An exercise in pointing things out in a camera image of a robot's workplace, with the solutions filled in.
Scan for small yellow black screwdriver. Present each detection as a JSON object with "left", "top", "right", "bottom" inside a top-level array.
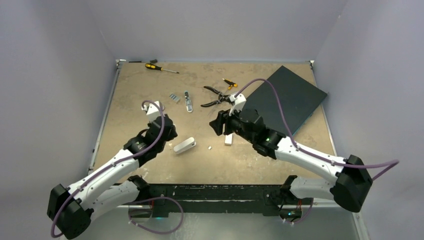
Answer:
[{"left": 222, "top": 78, "right": 238, "bottom": 90}]

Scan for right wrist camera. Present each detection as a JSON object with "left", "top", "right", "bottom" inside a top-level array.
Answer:
[{"left": 228, "top": 93, "right": 247, "bottom": 116}]

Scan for black flat box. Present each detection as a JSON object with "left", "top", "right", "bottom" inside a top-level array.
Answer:
[{"left": 243, "top": 66, "right": 328, "bottom": 135}]

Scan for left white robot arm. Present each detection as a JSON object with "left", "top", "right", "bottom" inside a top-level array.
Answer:
[{"left": 47, "top": 114, "right": 178, "bottom": 239}]

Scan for small white box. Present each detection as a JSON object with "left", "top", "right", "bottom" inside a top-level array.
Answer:
[{"left": 224, "top": 133, "right": 233, "bottom": 146}]

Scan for black handled pliers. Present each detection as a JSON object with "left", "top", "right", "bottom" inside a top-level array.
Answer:
[{"left": 200, "top": 85, "right": 231, "bottom": 108}]

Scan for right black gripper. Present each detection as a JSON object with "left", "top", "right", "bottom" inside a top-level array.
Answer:
[{"left": 210, "top": 104, "right": 256, "bottom": 144}]

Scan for pink white stapler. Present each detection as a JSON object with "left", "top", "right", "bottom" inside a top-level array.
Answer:
[{"left": 173, "top": 137, "right": 197, "bottom": 155}]

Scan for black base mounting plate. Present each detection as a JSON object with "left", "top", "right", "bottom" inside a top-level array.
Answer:
[{"left": 117, "top": 183, "right": 316, "bottom": 219}]

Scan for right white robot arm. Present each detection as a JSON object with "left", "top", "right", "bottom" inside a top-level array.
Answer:
[{"left": 209, "top": 109, "right": 373, "bottom": 213}]

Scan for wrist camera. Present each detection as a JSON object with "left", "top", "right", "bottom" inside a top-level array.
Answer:
[
  {"left": 141, "top": 101, "right": 165, "bottom": 122},
  {"left": 228, "top": 93, "right": 247, "bottom": 116}
]

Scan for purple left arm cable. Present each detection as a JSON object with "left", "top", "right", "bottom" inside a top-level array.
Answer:
[{"left": 50, "top": 100, "right": 166, "bottom": 239}]

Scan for silver staple strip block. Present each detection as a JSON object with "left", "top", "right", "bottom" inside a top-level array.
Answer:
[{"left": 169, "top": 93, "right": 180, "bottom": 103}]

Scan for silver stapler magazine tray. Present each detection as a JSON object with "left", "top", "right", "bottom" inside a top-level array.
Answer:
[{"left": 184, "top": 91, "right": 193, "bottom": 113}]

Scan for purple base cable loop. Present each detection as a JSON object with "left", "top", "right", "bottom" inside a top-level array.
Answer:
[{"left": 127, "top": 197, "right": 185, "bottom": 235}]

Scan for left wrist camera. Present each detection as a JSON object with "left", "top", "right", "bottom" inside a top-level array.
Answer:
[{"left": 141, "top": 101, "right": 165, "bottom": 122}]

